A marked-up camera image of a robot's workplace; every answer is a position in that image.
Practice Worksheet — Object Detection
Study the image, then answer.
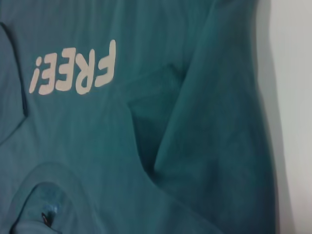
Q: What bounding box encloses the teal T-shirt with FREE! print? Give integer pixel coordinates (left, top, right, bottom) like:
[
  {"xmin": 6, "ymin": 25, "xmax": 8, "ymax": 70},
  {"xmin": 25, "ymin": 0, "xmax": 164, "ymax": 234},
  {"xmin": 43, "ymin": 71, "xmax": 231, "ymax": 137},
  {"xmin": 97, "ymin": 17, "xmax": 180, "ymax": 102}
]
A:
[{"xmin": 0, "ymin": 0, "xmax": 290, "ymax": 234}]

